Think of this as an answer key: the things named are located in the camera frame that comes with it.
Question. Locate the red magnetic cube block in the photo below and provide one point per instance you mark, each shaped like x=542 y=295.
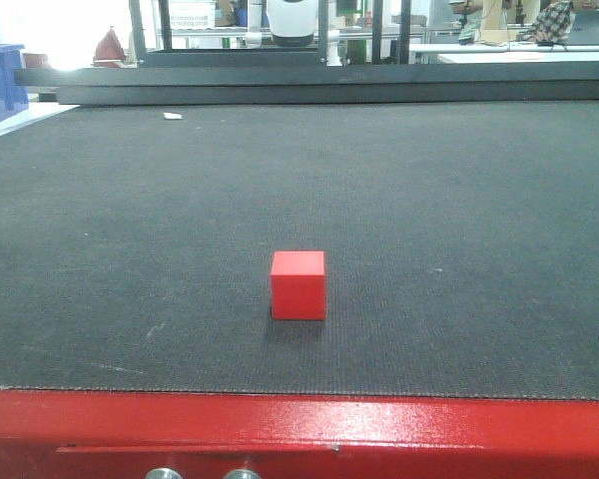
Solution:
x=298 y=285

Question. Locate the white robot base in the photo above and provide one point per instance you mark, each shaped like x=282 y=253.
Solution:
x=294 y=25

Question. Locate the dark grey table mat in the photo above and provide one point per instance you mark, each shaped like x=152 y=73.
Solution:
x=461 y=247

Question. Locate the small white paper scrap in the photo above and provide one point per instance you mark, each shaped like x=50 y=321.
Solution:
x=172 y=116

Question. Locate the silver knob right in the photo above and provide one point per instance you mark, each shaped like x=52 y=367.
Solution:
x=242 y=474

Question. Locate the silver knob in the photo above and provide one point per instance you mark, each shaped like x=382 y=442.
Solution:
x=242 y=474
x=163 y=473

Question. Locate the red cloth object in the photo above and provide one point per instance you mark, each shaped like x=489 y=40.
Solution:
x=109 y=52

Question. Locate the silver knob left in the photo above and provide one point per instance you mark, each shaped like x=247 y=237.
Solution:
x=163 y=473

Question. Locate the person in plaid shirt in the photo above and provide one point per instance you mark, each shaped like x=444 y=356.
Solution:
x=554 y=23

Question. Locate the blue plastic bin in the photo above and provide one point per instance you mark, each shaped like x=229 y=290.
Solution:
x=13 y=98

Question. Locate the red metal cabinet edge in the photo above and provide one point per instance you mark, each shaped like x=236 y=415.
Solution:
x=88 y=434

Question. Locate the black metal frame bars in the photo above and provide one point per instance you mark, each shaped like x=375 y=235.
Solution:
x=303 y=76

